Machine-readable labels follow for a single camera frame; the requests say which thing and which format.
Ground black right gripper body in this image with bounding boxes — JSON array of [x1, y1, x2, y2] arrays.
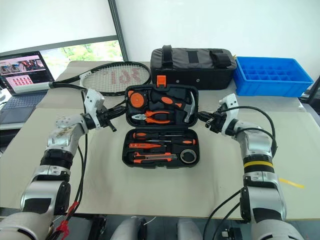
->
[[208, 110, 226, 134]]

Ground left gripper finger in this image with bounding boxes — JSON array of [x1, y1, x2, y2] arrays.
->
[[107, 119, 118, 133], [108, 105, 127, 119]]

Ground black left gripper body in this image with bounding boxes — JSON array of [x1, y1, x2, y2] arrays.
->
[[95, 108, 114, 129]]

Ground orange black handled screwdriver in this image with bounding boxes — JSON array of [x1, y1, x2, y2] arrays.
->
[[149, 138, 197, 146], [132, 132, 176, 141]]

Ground black electrical tape roll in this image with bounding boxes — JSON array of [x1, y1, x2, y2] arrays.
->
[[180, 148, 197, 164]]

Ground black plastic tool case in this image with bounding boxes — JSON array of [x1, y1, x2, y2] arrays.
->
[[121, 74, 202, 169]]

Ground orange black utility knife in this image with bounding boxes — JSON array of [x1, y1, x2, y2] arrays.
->
[[133, 151, 179, 165]]

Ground orange black tape measure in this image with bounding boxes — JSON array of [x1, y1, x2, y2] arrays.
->
[[111, 90, 149, 111]]

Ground black fabric bag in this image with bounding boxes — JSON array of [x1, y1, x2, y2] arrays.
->
[[150, 44, 238, 92]]

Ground black white tennis racket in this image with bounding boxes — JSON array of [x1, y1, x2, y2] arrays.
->
[[13, 61, 152, 97]]

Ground blue plastic compartment crate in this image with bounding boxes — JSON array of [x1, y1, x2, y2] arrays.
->
[[233, 55, 315, 98]]

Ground yellow tape strip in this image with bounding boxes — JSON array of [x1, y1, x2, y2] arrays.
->
[[278, 177, 306, 189]]

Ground open laptop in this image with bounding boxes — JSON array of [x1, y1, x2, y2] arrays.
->
[[0, 50, 56, 125]]

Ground grey rounded shape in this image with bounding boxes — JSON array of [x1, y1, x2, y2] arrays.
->
[[176, 217, 204, 240], [109, 216, 149, 240]]

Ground white roller blind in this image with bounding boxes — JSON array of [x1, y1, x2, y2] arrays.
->
[[0, 0, 118, 55]]

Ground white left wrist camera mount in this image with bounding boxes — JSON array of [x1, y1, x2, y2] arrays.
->
[[83, 89, 106, 127]]

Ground orange handled pliers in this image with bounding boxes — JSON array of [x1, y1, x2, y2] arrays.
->
[[130, 110, 172, 124]]

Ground claw hammer orange black handle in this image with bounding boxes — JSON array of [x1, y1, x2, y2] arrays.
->
[[150, 90, 199, 124]]

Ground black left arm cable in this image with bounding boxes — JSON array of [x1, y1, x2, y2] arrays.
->
[[49, 89, 89, 240]]

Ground dark window frame post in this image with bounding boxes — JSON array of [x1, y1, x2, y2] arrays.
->
[[107, 0, 129, 63]]

